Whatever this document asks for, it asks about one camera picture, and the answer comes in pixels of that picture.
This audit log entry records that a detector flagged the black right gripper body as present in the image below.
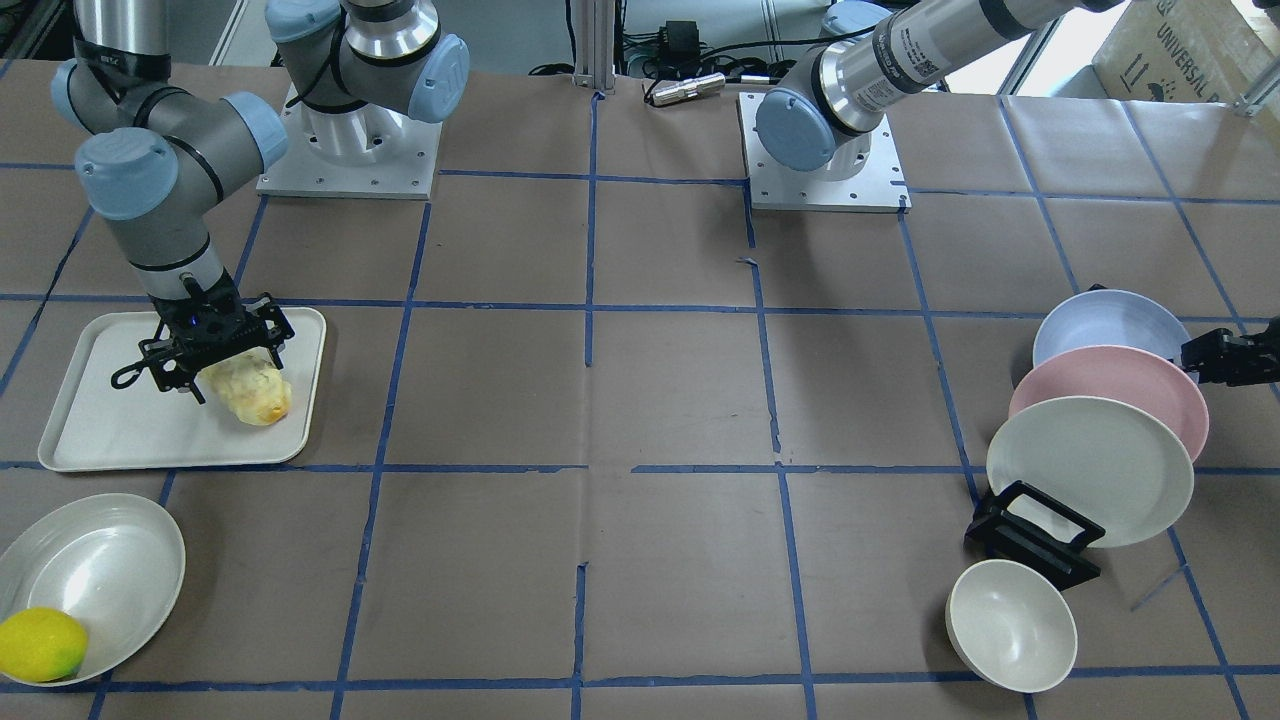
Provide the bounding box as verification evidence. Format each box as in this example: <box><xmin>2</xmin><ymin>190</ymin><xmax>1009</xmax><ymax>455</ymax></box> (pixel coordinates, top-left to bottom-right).
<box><xmin>137</xmin><ymin>278</ymin><xmax>294</xmax><ymax>392</ymax></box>

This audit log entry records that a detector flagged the bread piece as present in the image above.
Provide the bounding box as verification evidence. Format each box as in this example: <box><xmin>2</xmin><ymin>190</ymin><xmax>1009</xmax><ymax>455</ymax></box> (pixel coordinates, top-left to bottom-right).
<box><xmin>197</xmin><ymin>348</ymin><xmax>292</xmax><ymax>427</ymax></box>

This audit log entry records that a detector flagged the blue plate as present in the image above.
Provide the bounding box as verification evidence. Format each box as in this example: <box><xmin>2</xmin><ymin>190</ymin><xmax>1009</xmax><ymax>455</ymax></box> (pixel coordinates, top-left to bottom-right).
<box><xmin>1032</xmin><ymin>288</ymin><xmax>1190</xmax><ymax>366</ymax></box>

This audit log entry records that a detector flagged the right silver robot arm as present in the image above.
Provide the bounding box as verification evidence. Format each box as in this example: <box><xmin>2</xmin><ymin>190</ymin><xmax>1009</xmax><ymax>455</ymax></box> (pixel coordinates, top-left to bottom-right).
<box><xmin>50</xmin><ymin>1</ymin><xmax>471</xmax><ymax>401</ymax></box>

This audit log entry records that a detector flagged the pink plate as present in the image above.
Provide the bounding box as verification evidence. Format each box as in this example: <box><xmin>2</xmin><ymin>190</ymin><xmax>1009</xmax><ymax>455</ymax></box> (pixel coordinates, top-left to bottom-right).
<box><xmin>1007</xmin><ymin>345</ymin><xmax>1210</xmax><ymax>461</ymax></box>

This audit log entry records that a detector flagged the cream plate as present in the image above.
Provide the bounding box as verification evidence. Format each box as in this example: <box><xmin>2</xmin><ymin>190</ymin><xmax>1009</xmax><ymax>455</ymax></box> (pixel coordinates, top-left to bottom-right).
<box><xmin>986</xmin><ymin>396</ymin><xmax>1196</xmax><ymax>548</ymax></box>

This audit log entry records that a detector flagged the cream tray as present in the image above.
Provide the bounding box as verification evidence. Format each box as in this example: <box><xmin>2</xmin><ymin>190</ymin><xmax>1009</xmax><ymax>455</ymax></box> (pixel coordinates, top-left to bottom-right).
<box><xmin>38</xmin><ymin>307</ymin><xmax>326</xmax><ymax>471</ymax></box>

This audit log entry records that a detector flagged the cream oval dish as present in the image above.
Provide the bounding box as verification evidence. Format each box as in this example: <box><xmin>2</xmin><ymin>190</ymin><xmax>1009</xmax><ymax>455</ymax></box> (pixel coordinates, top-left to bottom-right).
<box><xmin>1</xmin><ymin>493</ymin><xmax>186</xmax><ymax>688</ymax></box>

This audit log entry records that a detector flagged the black dish rack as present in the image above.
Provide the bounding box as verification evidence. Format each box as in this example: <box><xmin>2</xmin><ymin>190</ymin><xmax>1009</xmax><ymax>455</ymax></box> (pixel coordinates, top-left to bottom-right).
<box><xmin>965</xmin><ymin>480</ymin><xmax>1106</xmax><ymax>591</ymax></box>

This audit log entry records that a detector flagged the yellow lemon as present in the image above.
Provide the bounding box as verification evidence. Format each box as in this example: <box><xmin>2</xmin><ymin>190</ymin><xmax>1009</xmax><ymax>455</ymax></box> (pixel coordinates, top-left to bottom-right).
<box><xmin>1</xmin><ymin>607</ymin><xmax>90</xmax><ymax>684</ymax></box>

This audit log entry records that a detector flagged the cardboard box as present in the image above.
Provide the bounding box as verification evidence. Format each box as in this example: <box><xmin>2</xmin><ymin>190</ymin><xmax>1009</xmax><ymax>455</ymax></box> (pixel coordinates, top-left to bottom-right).
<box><xmin>1092</xmin><ymin>1</ymin><xmax>1279</xmax><ymax>102</ymax></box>

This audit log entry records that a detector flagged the cream bowl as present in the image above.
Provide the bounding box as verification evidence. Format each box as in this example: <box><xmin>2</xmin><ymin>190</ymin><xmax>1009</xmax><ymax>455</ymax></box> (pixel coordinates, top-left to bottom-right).
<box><xmin>943</xmin><ymin>559</ymin><xmax>1079</xmax><ymax>693</ymax></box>

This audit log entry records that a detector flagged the silver metal cylinder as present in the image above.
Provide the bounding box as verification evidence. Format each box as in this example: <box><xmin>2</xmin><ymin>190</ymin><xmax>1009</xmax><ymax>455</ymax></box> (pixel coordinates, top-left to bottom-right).
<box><xmin>646</xmin><ymin>72</ymin><xmax>726</xmax><ymax>108</ymax></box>

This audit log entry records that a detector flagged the black power adapter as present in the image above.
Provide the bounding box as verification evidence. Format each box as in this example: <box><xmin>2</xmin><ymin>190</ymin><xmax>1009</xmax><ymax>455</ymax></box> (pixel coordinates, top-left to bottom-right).
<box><xmin>657</xmin><ymin>20</ymin><xmax>701</xmax><ymax>65</ymax></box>

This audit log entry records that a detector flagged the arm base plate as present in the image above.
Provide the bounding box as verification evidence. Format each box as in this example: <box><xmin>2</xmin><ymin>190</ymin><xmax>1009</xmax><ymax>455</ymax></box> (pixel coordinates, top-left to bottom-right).
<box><xmin>739</xmin><ymin>92</ymin><xmax>913</xmax><ymax>213</ymax></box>
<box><xmin>256</xmin><ymin>102</ymin><xmax>443</xmax><ymax>201</ymax></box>

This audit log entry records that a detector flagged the aluminium frame post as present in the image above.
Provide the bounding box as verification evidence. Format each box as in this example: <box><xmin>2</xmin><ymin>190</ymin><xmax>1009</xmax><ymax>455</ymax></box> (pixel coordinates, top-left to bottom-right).
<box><xmin>570</xmin><ymin>0</ymin><xmax>621</xmax><ymax>96</ymax></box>

